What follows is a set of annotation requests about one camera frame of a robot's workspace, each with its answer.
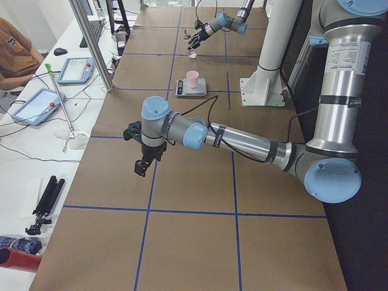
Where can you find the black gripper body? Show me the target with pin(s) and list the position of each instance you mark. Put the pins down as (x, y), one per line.
(201, 34)
(152, 150)

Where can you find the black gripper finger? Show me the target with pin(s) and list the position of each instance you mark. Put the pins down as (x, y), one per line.
(194, 46)
(142, 165)
(194, 39)

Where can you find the clear glass sauce bottle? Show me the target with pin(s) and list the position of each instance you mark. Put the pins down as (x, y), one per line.
(190, 50)

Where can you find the pink plastic cup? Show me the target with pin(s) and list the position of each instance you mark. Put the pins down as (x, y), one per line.
(192, 77)

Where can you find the grey digital kitchen scale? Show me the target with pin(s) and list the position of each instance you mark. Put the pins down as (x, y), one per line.
(183, 89)

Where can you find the crumpled white cloth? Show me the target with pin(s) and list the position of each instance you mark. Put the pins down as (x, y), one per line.
(77, 142)

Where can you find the long reacher grabber stick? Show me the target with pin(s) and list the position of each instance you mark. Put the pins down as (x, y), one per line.
(73, 133)

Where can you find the far blue teach pendant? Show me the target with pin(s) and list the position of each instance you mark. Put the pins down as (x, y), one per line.
(76, 71)

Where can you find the blue teach pendant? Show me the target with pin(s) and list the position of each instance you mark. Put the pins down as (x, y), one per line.
(38, 108)
(76, 71)

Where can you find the black folded tripod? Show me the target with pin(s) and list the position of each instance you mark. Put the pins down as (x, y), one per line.
(45, 205)

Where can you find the black keyboard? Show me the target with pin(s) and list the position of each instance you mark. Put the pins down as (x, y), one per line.
(96, 27)

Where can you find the near blue teach pendant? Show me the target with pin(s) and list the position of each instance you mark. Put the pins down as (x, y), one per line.
(38, 108)

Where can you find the black computer mouse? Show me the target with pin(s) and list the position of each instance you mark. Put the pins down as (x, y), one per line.
(59, 51)

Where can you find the person in orange shirt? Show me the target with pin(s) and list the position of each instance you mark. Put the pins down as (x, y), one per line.
(19, 59)

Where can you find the blue patterned cloth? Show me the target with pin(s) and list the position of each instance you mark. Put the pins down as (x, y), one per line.
(31, 246)

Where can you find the red cylinder bottle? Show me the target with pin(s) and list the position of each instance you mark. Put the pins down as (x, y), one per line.
(19, 260)

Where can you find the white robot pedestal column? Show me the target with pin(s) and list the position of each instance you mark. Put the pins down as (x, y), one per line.
(264, 87)

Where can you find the aluminium frame post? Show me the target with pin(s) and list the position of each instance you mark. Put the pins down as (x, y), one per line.
(83, 23)

